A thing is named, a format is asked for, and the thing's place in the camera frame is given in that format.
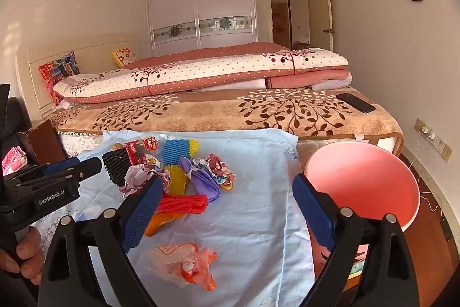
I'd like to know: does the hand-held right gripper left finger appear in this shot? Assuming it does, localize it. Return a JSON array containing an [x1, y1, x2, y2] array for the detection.
[[38, 177, 169, 307]]

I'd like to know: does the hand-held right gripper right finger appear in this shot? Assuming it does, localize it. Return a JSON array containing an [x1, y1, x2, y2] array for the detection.
[[292, 173, 421, 307]]

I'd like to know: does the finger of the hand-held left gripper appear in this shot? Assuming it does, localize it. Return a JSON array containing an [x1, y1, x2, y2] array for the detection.
[[16, 158, 80, 182], [7, 157, 103, 200]]

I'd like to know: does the black foam net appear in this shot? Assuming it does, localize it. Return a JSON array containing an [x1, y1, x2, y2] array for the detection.
[[101, 148, 132, 187]]

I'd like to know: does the pink plastic bucket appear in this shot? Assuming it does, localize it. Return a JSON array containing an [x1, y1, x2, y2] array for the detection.
[[304, 141, 420, 273]]

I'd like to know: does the purple face mask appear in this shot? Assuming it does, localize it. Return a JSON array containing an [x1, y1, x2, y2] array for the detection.
[[178, 157, 221, 203]]

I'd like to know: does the blue foam net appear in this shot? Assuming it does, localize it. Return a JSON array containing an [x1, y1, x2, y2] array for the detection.
[[162, 138, 191, 167]]

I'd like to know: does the person's left hand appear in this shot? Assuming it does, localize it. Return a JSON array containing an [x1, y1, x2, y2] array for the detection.
[[0, 226, 47, 288]]

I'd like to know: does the orange peel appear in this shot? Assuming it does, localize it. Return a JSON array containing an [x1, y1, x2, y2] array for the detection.
[[144, 211, 185, 237]]

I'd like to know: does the white quilted mattress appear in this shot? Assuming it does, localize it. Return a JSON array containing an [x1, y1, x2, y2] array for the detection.
[[57, 132, 108, 150]]

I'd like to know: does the brown wooden box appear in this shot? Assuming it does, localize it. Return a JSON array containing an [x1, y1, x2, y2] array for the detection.
[[18, 119, 67, 167]]

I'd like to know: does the crumpled white purple wrapper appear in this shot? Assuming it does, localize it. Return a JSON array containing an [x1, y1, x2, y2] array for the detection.
[[118, 163, 171, 198]]

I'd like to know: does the red foam net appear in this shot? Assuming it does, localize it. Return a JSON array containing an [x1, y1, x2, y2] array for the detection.
[[156, 195, 209, 215]]

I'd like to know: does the pink patterned cloth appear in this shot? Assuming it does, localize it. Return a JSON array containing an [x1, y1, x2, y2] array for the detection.
[[2, 146, 27, 176]]

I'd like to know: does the red label snack packet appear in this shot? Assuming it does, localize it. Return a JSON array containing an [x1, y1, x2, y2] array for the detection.
[[124, 135, 168, 167]]

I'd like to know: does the orange white plastic wrapper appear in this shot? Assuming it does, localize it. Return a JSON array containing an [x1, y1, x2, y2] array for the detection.
[[145, 242, 218, 292]]

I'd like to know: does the light blue cloth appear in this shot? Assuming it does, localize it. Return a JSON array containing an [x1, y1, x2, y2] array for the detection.
[[36, 129, 317, 307]]

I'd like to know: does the colourful patchwork pillow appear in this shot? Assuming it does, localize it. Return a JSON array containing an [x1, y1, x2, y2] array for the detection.
[[38, 51, 80, 106]]

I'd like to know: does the white bed base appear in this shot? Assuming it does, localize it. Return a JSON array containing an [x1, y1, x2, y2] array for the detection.
[[370, 135, 400, 155]]

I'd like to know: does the cream bed headboard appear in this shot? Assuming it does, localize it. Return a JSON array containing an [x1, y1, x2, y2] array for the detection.
[[16, 34, 141, 121]]

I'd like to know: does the black smartphone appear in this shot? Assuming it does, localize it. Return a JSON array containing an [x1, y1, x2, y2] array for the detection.
[[336, 93, 376, 114]]

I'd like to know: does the brown leaf-print blanket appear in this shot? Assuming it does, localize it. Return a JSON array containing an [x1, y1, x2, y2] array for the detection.
[[48, 87, 405, 157]]

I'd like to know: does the yellow floral pillow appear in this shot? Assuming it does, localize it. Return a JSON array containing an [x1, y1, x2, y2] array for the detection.
[[111, 48, 137, 67]]

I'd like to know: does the pale grey folded sheet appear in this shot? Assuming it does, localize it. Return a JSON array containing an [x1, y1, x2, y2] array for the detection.
[[311, 79, 353, 91]]

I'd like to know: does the pink folded blanket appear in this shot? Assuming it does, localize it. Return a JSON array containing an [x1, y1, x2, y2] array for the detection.
[[266, 70, 353, 90]]

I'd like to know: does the black power bank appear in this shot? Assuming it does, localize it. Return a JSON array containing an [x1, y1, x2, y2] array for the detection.
[[440, 217, 453, 241]]

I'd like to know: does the white folded sheet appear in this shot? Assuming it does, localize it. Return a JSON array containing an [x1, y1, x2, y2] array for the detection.
[[187, 79, 268, 92]]

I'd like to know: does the dotted tree-print quilt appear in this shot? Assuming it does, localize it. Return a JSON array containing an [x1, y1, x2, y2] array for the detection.
[[53, 42, 349, 103]]

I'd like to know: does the beige room door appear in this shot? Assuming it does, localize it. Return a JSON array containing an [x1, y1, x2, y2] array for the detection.
[[307, 0, 334, 52]]

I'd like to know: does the white charging cable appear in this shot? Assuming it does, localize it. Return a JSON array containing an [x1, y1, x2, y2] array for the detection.
[[408, 132, 439, 212]]

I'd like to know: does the beige wall socket strip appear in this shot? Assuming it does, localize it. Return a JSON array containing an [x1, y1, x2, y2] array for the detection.
[[415, 118, 453, 163]]

